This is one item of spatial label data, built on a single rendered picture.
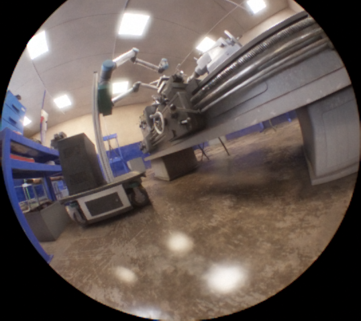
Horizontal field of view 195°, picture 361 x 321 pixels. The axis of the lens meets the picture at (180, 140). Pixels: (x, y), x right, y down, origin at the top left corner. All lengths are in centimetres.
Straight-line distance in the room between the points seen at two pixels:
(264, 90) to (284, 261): 71
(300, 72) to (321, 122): 25
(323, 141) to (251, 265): 57
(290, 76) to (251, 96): 26
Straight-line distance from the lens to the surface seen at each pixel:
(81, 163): 109
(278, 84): 64
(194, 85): 85
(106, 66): 131
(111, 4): 301
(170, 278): 49
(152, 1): 306
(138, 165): 363
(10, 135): 108
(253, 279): 43
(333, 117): 66
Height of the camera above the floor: 42
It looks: 4 degrees up
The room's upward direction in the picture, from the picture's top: 20 degrees counter-clockwise
